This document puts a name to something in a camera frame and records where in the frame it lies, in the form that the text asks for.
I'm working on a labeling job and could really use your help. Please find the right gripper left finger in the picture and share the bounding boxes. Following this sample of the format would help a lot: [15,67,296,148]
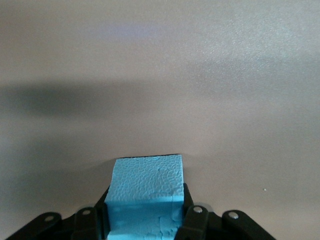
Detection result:
[71,184,111,240]

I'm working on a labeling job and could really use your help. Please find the brown paper table cover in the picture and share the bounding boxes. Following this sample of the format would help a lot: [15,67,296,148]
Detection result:
[0,0,320,240]

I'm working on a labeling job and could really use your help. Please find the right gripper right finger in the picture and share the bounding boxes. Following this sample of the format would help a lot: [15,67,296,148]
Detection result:
[174,183,213,240]

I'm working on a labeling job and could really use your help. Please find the blue foam cube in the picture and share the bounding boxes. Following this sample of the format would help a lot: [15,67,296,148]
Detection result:
[104,153,186,240]

